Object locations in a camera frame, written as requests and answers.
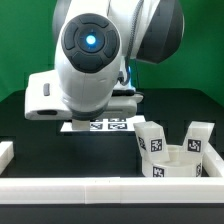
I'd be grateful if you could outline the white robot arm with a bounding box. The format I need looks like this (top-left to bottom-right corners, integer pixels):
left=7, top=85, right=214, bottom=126
left=25, top=0, right=184, bottom=121

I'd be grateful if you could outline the white U-shaped fence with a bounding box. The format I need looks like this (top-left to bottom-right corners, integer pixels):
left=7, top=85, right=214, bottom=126
left=0, top=146, right=224, bottom=204

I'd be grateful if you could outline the white round stool seat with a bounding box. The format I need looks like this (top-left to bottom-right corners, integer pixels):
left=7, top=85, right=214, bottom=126
left=142, top=145, right=203, bottom=177

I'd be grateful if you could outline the white marker base plate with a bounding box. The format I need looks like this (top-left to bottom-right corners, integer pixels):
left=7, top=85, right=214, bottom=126
left=59, top=115, right=148, bottom=134

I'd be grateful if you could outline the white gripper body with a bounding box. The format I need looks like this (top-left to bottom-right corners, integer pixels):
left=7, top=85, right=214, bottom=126
left=23, top=69, right=144, bottom=122

